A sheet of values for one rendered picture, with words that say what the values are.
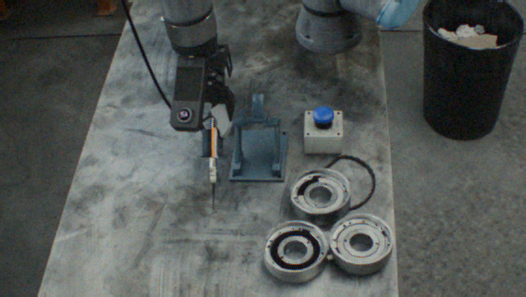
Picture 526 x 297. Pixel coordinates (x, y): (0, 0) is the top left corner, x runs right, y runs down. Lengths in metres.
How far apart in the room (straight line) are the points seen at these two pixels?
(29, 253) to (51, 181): 0.31
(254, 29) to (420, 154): 1.01
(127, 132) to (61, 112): 1.38
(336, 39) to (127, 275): 0.69
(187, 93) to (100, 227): 0.35
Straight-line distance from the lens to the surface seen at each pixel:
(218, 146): 1.22
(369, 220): 1.25
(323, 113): 1.36
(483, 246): 2.30
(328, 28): 1.59
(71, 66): 3.06
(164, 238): 1.29
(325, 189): 1.31
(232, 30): 1.71
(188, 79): 1.11
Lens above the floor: 1.80
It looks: 45 degrees down
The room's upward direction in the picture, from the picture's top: 6 degrees counter-clockwise
